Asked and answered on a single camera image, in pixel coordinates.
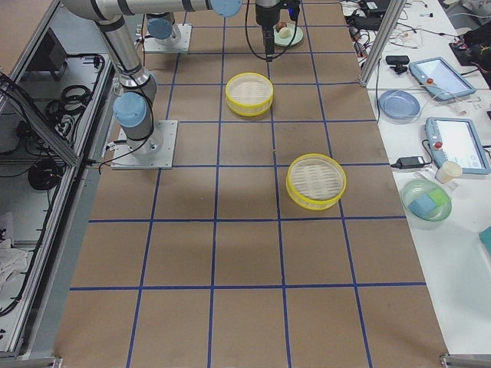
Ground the white steamed bun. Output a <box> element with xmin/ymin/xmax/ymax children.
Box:
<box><xmin>278</xmin><ymin>27</ymin><xmax>291</xmax><ymax>38</ymax></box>

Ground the green bowl with sponges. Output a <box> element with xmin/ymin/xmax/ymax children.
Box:
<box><xmin>400</xmin><ymin>179</ymin><xmax>453</xmax><ymax>230</ymax></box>

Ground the teach pendant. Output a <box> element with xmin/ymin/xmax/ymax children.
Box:
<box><xmin>408</xmin><ymin>57</ymin><xmax>476</xmax><ymax>100</ymax></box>
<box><xmin>425</xmin><ymin>117</ymin><xmax>490</xmax><ymax>175</ymax></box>

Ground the light green plate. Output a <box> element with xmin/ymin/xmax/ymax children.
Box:
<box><xmin>274</xmin><ymin>23</ymin><xmax>303</xmax><ymax>47</ymax></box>

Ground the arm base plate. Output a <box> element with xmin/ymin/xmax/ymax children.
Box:
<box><xmin>110</xmin><ymin>120</ymin><xmax>178</xmax><ymax>169</ymax></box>
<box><xmin>144</xmin><ymin>24</ymin><xmax>193</xmax><ymax>54</ymax></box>

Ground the teach pendant near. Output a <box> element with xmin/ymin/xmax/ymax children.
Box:
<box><xmin>425</xmin><ymin>117</ymin><xmax>490</xmax><ymax>175</ymax></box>

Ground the yellow bamboo steamer centre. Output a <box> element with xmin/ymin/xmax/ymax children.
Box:
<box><xmin>225</xmin><ymin>72</ymin><xmax>274</xmax><ymax>117</ymax></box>

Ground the white crumpled cloth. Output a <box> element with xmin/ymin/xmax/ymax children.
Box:
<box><xmin>0</xmin><ymin>214</ymin><xmax>30</xmax><ymax>296</ymax></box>

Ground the brown bun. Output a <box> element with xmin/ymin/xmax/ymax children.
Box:
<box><xmin>275</xmin><ymin>21</ymin><xmax>287</xmax><ymax>31</ymax></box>

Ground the teach pendant far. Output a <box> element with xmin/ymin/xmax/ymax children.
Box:
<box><xmin>408</xmin><ymin>57</ymin><xmax>476</xmax><ymax>100</ymax></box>

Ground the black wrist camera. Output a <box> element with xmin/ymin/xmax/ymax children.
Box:
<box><xmin>284</xmin><ymin>0</ymin><xmax>301</xmax><ymax>22</ymax></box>

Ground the black power adapter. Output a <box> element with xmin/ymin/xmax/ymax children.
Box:
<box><xmin>390</xmin><ymin>156</ymin><xmax>431</xmax><ymax>169</ymax></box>

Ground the aluminium frame post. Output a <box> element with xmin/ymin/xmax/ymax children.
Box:
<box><xmin>359</xmin><ymin>0</ymin><xmax>406</xmax><ymax>87</ymax></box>

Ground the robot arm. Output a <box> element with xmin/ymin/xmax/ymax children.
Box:
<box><xmin>63</xmin><ymin>1</ymin><xmax>242</xmax><ymax>156</ymax></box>
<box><xmin>140</xmin><ymin>1</ymin><xmax>298</xmax><ymax>62</ymax></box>

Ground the paper cup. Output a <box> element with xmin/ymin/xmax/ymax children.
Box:
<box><xmin>435</xmin><ymin>160</ymin><xmax>463</xmax><ymax>184</ymax></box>

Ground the black webcam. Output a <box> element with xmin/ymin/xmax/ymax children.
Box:
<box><xmin>385</xmin><ymin>55</ymin><xmax>410</xmax><ymax>75</ymax></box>

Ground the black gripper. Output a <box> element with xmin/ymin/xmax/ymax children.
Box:
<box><xmin>255</xmin><ymin>0</ymin><xmax>283</xmax><ymax>62</ymax></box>

